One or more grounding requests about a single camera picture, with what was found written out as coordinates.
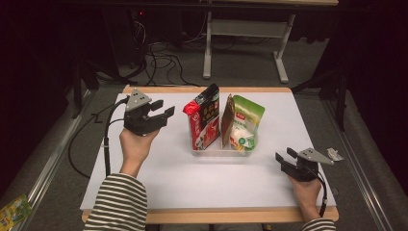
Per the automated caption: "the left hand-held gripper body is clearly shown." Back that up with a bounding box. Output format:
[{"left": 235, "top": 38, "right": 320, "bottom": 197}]
[{"left": 122, "top": 88, "right": 168, "bottom": 137}]

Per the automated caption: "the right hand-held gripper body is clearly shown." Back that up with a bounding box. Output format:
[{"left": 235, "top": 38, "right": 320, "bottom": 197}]
[{"left": 280, "top": 146, "right": 335, "bottom": 183}]

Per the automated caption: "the red hotpot seasoning packet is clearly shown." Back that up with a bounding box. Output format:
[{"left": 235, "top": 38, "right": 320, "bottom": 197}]
[{"left": 182, "top": 83, "right": 222, "bottom": 151}]

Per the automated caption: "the white and green starch pouch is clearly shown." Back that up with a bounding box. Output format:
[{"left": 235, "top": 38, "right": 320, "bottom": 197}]
[{"left": 228, "top": 94, "right": 267, "bottom": 152}]

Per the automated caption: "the brown sauce pouch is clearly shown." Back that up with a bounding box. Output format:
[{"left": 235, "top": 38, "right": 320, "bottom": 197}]
[{"left": 219, "top": 93, "right": 236, "bottom": 149}]

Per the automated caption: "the clear plastic container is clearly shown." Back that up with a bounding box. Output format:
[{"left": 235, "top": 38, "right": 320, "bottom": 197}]
[{"left": 187, "top": 110, "right": 258, "bottom": 158}]

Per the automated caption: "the person's right hand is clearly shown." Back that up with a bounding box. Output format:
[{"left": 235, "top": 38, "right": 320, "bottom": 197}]
[{"left": 288, "top": 174, "right": 323, "bottom": 222}]

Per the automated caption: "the person's left hand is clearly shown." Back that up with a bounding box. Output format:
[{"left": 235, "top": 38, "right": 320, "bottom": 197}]
[{"left": 118, "top": 128, "right": 161, "bottom": 179}]

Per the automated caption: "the crumpled white paper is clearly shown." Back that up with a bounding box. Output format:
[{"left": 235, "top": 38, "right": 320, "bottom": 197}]
[{"left": 326, "top": 146, "right": 345, "bottom": 162}]

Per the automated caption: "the black stand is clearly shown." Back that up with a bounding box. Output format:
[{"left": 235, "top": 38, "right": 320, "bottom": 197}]
[
  {"left": 70, "top": 57, "right": 130, "bottom": 120},
  {"left": 290, "top": 68, "right": 350, "bottom": 133}
]

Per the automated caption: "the white-legged desk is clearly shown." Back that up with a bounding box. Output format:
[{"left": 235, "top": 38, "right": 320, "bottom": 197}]
[{"left": 200, "top": 0, "right": 340, "bottom": 85}]

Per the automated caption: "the green and yellow packet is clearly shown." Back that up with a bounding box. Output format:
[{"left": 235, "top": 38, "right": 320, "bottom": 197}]
[{"left": 0, "top": 192, "right": 35, "bottom": 231}]

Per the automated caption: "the right hand-held gripper cable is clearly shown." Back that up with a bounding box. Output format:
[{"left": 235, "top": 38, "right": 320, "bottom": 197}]
[{"left": 315, "top": 170, "right": 329, "bottom": 218}]

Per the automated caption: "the hand-held gripper cable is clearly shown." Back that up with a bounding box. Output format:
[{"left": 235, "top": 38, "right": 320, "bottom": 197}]
[
  {"left": 102, "top": 97, "right": 130, "bottom": 178},
  {"left": 315, "top": 170, "right": 329, "bottom": 218}
]

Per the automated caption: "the left hand-held gripper cable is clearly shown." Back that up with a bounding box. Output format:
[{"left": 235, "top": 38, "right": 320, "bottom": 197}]
[{"left": 102, "top": 97, "right": 130, "bottom": 178}]

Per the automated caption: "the bundle of black floor cables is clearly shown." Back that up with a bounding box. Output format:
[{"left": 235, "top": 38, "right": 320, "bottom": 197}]
[{"left": 129, "top": 18, "right": 200, "bottom": 88}]

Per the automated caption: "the aluminium floor rail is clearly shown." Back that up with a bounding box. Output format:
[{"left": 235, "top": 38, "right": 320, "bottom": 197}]
[
  {"left": 9, "top": 89, "right": 94, "bottom": 231},
  {"left": 320, "top": 92, "right": 408, "bottom": 231}
]

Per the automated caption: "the black floor cable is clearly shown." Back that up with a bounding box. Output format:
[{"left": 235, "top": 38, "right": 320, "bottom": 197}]
[{"left": 67, "top": 102, "right": 115, "bottom": 179}]

